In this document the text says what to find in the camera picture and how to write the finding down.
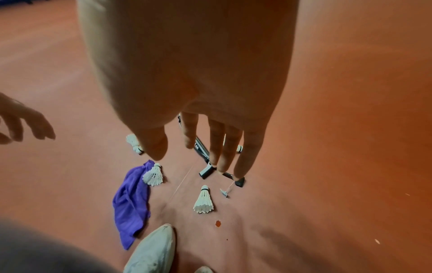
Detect person's left hand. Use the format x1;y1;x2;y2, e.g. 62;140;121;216
0;92;57;146

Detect person's right hand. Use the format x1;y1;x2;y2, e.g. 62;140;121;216
77;0;300;179

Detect purple cloth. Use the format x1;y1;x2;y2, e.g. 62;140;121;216
112;160;157;251

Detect black badminton racket handle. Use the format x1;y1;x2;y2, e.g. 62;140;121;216
221;172;246;188

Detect small grey tag with string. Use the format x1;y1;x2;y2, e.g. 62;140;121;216
220;181;235;198

